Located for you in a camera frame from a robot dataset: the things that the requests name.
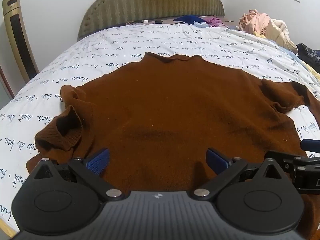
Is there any purple cloth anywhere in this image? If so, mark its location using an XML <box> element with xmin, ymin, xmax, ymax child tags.
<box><xmin>204</xmin><ymin>16</ymin><xmax>229</xmax><ymax>28</ymax></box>

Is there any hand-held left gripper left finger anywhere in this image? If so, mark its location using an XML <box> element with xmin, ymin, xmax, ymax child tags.
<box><xmin>27</xmin><ymin>148</ymin><xmax>124</xmax><ymax>202</ymax></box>

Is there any white script-print quilt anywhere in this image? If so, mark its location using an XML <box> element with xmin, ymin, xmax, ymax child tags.
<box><xmin>0</xmin><ymin>22</ymin><xmax>320</xmax><ymax>230</ymax></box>

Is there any pink clothes pile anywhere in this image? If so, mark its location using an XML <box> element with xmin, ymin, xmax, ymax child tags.
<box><xmin>239</xmin><ymin>9</ymin><xmax>272</xmax><ymax>35</ymax></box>

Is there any gold tower air conditioner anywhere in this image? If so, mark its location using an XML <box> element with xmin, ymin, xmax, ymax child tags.
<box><xmin>2</xmin><ymin>0</ymin><xmax>40</xmax><ymax>80</ymax></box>

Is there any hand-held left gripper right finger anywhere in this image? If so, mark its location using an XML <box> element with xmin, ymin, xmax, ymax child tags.
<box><xmin>191</xmin><ymin>148</ymin><xmax>288</xmax><ymax>202</ymax></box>

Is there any dark lace cloth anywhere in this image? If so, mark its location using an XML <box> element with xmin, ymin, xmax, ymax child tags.
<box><xmin>296</xmin><ymin>43</ymin><xmax>320</xmax><ymax>67</ymax></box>

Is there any cream puffy jacket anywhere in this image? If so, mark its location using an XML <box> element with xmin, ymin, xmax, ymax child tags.
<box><xmin>264</xmin><ymin>19</ymin><xmax>299</xmax><ymax>54</ymax></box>

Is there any brown knit sweater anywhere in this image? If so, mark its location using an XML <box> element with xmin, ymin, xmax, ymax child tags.
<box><xmin>26</xmin><ymin>52</ymin><xmax>320</xmax><ymax>240</ymax></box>

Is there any olive padded headboard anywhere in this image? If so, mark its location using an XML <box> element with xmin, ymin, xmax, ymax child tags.
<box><xmin>77</xmin><ymin>0</ymin><xmax>225</xmax><ymax>42</ymax></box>

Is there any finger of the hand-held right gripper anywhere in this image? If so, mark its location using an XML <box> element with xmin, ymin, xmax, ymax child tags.
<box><xmin>265</xmin><ymin>150</ymin><xmax>320</xmax><ymax>174</ymax></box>
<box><xmin>301</xmin><ymin>138</ymin><xmax>320</xmax><ymax>153</ymax></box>

